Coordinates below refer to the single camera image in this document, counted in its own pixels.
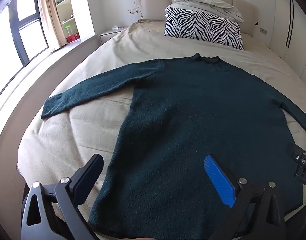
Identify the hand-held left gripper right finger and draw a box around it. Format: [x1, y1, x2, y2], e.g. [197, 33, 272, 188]
[204, 154, 286, 240]

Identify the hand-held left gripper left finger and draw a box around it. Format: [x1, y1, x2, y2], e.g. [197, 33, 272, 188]
[21, 154, 104, 240]

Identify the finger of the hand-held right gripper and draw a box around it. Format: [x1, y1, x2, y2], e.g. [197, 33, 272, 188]
[286, 142, 306, 167]

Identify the dark green knit sweater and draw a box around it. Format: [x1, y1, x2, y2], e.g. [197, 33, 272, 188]
[41, 53, 306, 240]

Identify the bed with beige sheet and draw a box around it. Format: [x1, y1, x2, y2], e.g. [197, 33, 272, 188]
[0, 17, 306, 240]

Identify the white wardrobe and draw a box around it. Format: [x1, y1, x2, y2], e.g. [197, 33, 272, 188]
[273, 0, 306, 79]

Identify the red box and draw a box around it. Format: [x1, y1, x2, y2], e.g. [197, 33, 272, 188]
[66, 33, 80, 44]

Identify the white nightstand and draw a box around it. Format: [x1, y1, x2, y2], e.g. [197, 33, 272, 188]
[100, 27, 126, 45]

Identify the green topped stool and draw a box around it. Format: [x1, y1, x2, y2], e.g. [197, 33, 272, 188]
[62, 21, 74, 38]

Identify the zebra print pillow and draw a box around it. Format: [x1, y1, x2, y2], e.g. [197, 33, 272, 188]
[164, 6, 244, 51]

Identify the black framed window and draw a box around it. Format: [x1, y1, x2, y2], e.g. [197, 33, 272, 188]
[8, 0, 50, 66]

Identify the beige curtain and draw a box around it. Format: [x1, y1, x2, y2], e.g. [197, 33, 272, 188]
[37, 0, 66, 48]

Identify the folded white duvet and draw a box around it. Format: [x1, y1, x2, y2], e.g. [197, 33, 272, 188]
[165, 0, 245, 23]

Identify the white shelf unit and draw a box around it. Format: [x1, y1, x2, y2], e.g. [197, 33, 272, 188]
[53, 0, 81, 44]

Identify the beige padded headboard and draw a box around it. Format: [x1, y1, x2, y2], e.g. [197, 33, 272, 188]
[134, 0, 306, 77]

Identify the black wardrobe handle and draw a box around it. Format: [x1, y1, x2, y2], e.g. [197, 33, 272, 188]
[285, 0, 292, 47]
[288, 0, 295, 47]

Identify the white cable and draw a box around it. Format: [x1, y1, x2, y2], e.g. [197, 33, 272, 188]
[134, 0, 144, 20]

